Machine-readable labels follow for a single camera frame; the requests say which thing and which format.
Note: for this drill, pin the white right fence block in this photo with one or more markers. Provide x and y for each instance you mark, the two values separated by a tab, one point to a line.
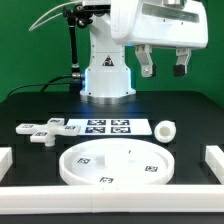
214	157

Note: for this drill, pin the white front fence bar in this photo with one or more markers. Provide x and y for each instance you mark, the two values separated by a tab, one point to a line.
97	199

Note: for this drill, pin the white fence block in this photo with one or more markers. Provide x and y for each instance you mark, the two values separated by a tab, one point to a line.
5	161
214	157

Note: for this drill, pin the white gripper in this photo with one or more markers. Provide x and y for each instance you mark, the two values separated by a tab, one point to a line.
135	22

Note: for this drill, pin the white left fence block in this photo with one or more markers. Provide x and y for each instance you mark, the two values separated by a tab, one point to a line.
5	161

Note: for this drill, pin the white marker sheet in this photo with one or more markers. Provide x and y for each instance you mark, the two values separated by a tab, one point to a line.
112	126

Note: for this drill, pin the white round table top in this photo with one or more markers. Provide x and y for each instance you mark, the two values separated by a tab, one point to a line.
118	161

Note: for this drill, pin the white cross-shaped table base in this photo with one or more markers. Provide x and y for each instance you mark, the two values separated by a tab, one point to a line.
45	133

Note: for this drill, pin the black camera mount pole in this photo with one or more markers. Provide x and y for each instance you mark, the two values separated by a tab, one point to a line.
75	17

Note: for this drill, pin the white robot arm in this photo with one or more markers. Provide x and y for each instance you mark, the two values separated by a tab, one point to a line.
108	78

